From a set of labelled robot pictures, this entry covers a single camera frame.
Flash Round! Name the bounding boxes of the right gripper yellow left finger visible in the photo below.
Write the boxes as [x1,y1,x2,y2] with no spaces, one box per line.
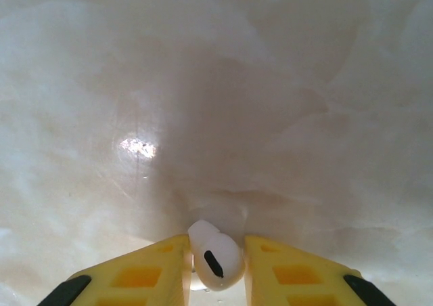
[40,234,191,306]

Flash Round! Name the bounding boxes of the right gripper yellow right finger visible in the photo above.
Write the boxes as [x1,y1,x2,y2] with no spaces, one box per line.
[244,234,394,306]

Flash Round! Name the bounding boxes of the white wireless earbud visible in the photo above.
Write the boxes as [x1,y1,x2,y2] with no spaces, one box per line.
[187,219,246,292]

